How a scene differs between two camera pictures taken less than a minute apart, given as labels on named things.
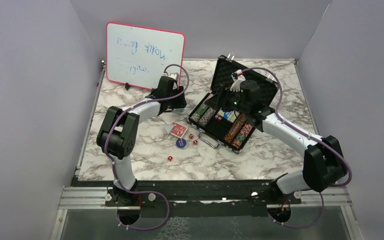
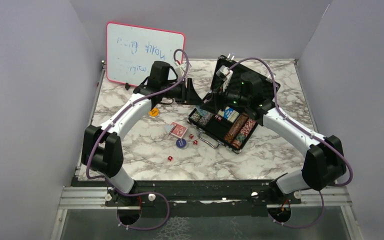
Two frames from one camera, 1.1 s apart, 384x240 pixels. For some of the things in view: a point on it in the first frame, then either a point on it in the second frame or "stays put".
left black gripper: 180,103 to 188,95
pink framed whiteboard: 137,56 stays put
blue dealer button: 181,143 stays put
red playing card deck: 178,130 stays put
